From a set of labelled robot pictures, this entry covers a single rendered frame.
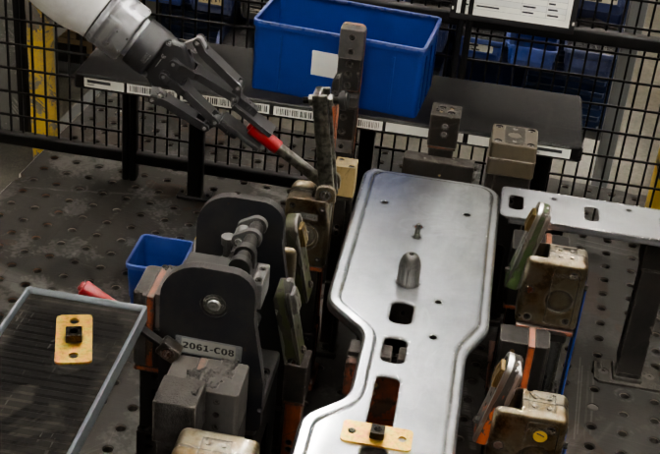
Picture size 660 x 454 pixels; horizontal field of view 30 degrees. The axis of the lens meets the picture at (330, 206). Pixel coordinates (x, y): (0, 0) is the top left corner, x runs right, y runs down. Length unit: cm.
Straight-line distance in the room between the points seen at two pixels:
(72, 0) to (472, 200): 70
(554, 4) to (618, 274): 54
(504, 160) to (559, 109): 25
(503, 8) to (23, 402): 131
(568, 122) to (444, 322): 65
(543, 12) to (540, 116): 19
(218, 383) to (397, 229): 55
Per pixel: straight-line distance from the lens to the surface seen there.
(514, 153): 204
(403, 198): 195
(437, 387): 156
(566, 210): 199
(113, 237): 237
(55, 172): 259
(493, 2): 227
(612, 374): 215
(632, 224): 200
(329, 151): 178
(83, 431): 121
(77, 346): 132
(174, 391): 136
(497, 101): 225
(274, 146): 181
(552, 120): 221
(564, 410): 150
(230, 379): 141
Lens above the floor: 195
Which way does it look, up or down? 30 degrees down
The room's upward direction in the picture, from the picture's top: 6 degrees clockwise
